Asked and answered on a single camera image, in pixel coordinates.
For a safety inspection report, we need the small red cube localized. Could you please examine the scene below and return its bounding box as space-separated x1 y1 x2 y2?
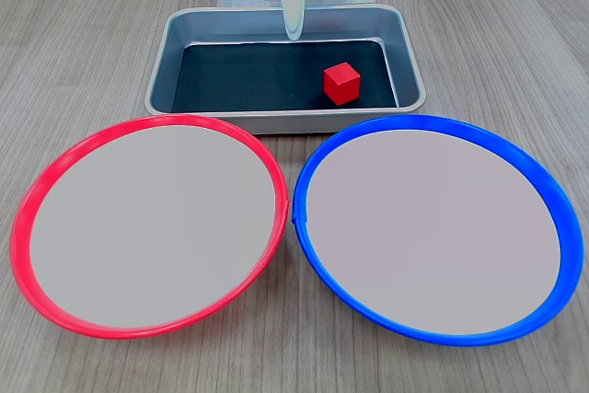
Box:
323 62 361 106

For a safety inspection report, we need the black tray mat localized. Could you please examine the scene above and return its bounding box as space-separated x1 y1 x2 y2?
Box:
170 40 398 112

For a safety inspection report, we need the steel tray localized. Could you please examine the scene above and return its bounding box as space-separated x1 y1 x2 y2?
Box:
144 4 427 135

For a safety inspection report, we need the red-rimmed white plate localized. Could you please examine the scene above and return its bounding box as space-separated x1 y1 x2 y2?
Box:
9 112 290 341

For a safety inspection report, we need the blue-rimmed white plate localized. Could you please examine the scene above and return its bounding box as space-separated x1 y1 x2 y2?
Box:
292 113 579 347

